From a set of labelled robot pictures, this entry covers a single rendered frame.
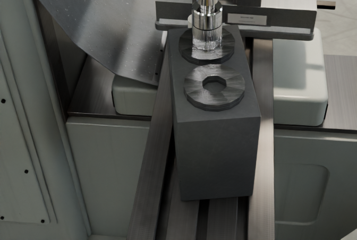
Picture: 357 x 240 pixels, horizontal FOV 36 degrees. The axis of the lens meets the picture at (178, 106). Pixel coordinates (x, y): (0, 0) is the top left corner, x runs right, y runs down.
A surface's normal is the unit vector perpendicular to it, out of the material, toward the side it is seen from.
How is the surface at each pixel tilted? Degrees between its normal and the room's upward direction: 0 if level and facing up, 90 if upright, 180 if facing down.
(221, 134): 90
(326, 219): 90
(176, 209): 0
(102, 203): 90
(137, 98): 90
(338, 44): 0
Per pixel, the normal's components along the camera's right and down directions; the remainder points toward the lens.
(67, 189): 0.76, 0.43
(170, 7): -0.15, 0.69
